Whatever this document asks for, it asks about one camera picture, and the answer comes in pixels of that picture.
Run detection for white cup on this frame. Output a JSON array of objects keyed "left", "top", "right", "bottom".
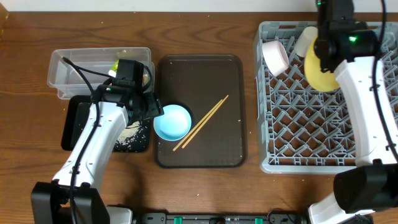
[{"left": 294, "top": 26, "right": 318, "bottom": 57}]

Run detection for rice grains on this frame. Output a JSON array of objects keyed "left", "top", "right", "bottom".
[{"left": 115, "top": 121, "right": 144, "bottom": 149}]

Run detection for blue bowl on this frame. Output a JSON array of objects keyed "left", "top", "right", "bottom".
[{"left": 154, "top": 105, "right": 192, "bottom": 141}]

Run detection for yellow plate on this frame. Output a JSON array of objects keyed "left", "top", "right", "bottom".
[{"left": 304, "top": 39, "right": 340, "bottom": 92}]

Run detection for pink bowl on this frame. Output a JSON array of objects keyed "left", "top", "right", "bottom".
[{"left": 262, "top": 40, "right": 289, "bottom": 77}]

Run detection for wooden chopstick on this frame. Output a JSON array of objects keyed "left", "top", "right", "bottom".
[
  {"left": 181, "top": 94, "right": 230, "bottom": 149},
  {"left": 172, "top": 98, "right": 224, "bottom": 152}
]

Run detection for green snack wrapper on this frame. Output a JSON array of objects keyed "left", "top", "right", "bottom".
[{"left": 108, "top": 60, "right": 119, "bottom": 78}]

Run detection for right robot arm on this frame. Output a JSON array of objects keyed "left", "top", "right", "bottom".
[{"left": 305, "top": 0, "right": 397, "bottom": 223}]

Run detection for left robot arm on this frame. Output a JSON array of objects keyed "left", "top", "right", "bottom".
[{"left": 31, "top": 84, "right": 164, "bottom": 223}]

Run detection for grey dishwasher rack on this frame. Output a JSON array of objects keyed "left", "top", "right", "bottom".
[{"left": 253, "top": 21, "right": 397, "bottom": 174}]

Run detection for black tray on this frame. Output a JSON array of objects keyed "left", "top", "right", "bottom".
[{"left": 61, "top": 95, "right": 152, "bottom": 152}]

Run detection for clear plastic bin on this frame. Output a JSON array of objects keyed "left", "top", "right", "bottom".
[{"left": 47, "top": 47, "right": 155, "bottom": 100}]

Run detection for brown serving tray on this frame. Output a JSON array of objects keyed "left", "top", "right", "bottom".
[{"left": 154, "top": 55, "right": 247, "bottom": 169}]

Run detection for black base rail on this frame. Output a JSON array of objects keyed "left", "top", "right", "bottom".
[{"left": 107, "top": 205, "right": 374, "bottom": 224}]

